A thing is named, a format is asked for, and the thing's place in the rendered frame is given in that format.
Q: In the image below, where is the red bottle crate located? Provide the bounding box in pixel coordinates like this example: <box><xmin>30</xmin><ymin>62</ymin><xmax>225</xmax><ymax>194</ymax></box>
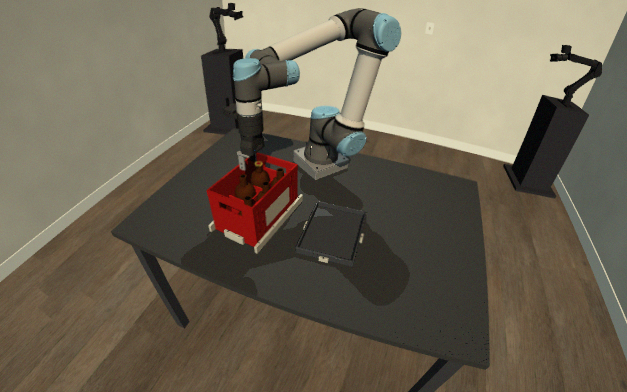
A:
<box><xmin>207</xmin><ymin>154</ymin><xmax>298</xmax><ymax>247</ymax></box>

